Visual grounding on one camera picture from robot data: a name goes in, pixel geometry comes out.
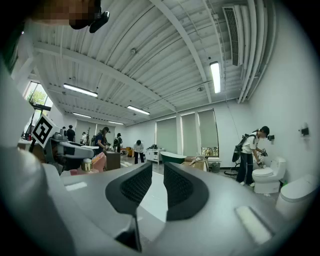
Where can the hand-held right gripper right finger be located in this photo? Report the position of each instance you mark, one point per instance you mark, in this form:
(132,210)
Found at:
(185,192)

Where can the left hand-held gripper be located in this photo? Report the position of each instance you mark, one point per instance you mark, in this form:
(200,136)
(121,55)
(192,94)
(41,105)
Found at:
(41,131)

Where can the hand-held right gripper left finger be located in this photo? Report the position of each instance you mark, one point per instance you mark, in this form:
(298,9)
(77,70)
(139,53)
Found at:
(130,190)

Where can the green bathtub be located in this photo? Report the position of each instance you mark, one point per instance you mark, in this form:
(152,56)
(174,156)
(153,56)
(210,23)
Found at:
(172,157)

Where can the orange-pink towel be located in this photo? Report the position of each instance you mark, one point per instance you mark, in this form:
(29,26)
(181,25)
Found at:
(100,160)

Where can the cardboard box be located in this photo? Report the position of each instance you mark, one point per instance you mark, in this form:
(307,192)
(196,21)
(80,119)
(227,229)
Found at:
(197,163)

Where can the dark brown cabinet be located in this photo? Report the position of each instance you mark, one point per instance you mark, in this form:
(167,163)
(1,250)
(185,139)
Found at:
(112,161)

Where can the ceiling strip light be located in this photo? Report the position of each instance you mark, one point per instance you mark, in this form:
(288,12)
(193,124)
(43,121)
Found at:
(80,90)
(215,77)
(138,110)
(115,122)
(81,115)

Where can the orange chair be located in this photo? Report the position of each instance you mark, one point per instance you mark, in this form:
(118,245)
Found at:
(126,151)

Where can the grey waste bin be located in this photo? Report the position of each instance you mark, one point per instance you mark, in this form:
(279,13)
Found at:
(215,167)

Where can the white cabinet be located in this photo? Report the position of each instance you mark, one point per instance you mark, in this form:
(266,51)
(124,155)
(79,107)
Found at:
(155,155)

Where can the grey window blind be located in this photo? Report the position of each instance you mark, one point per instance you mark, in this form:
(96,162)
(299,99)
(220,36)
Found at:
(189,135)
(208,128)
(166,137)

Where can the black backpack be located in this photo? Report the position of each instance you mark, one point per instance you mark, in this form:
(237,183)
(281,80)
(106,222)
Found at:
(236,152)

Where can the window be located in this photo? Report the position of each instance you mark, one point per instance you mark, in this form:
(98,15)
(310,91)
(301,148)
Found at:
(37,95)

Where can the white toilet with tank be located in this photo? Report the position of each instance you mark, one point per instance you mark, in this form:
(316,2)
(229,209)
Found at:
(268,175)

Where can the white tankless toilet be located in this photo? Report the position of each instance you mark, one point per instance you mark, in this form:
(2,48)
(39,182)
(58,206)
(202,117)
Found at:
(297,195)

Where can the white ceiling air conditioner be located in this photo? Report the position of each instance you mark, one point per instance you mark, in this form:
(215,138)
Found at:
(233,35)

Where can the black wall-mounted holder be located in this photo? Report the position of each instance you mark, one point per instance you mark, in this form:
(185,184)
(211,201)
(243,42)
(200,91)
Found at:
(271,137)
(304,131)

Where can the black head-mounted camera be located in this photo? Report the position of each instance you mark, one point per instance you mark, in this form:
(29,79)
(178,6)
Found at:
(100,21)

